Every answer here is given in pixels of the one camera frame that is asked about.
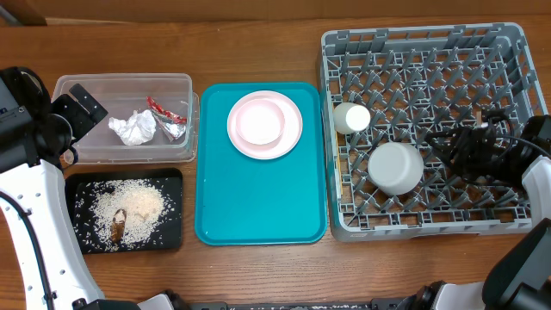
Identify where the teal plastic tray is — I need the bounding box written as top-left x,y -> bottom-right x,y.
195,82 -> 328,246

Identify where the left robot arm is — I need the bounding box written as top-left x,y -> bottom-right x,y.
1,66 -> 183,310

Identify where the clear plastic bin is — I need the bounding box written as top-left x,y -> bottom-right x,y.
53,73 -> 199,164

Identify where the cardboard backdrop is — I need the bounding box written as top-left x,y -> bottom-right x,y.
1,0 -> 550,26

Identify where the black plastic tray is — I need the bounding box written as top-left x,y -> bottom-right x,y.
64,167 -> 184,255

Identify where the cream paper cup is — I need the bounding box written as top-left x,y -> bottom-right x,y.
333,102 -> 371,134

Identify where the grey bowl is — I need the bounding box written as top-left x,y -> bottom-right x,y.
368,142 -> 424,196

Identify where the large pink plate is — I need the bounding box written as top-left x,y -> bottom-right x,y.
227,90 -> 303,160

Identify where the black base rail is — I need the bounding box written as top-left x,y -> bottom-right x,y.
164,289 -> 415,310

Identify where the red foil wrapper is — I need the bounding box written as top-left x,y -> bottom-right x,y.
146,96 -> 187,141

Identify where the grey dishwasher rack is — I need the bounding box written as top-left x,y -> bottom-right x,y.
319,22 -> 547,242

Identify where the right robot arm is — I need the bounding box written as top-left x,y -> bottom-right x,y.
397,112 -> 550,310

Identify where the white napkin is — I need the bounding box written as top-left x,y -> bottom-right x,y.
108,110 -> 156,146

